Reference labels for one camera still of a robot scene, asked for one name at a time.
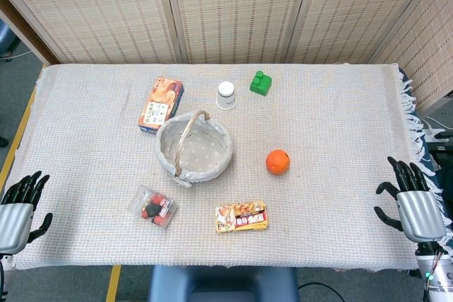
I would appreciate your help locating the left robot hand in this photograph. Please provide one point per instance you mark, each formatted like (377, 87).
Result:
(14, 218)

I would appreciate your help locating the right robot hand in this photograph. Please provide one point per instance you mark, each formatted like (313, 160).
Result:
(420, 215)

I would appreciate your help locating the orange fruit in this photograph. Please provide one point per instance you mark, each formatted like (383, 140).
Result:
(277, 162)

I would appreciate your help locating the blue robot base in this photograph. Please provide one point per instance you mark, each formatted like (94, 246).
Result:
(223, 283)

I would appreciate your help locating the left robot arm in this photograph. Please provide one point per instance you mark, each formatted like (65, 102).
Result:
(1, 270)

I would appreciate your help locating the grey fabric-lined basket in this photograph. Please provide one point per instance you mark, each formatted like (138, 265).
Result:
(194, 150)

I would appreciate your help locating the white power strip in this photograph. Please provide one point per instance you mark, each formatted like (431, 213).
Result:
(434, 133)

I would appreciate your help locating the clear bag of snacks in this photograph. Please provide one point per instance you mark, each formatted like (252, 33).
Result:
(153, 207)

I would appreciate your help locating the red orange snack packet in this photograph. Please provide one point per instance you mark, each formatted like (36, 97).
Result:
(241, 217)

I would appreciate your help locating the orange biscuit box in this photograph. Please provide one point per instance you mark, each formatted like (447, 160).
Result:
(161, 105)

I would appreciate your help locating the white woven tablecloth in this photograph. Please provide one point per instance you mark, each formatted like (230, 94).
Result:
(219, 174)

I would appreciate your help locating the green toy block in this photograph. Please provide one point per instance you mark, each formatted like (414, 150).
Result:
(260, 83)

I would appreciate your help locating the white paper cup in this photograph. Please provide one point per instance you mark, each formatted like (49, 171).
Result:
(226, 95)

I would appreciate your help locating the woven folding screen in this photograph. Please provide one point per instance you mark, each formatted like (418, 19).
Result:
(226, 12)

